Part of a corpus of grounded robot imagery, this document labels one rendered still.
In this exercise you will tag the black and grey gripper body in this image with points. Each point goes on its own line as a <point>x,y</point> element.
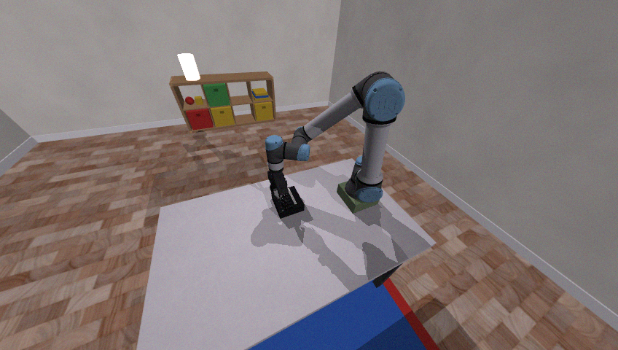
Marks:
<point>269,173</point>

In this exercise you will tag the black lighting desk panel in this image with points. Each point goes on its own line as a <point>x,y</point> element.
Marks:
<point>289,204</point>

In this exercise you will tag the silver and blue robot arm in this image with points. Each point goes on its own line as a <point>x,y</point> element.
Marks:
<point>382,98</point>

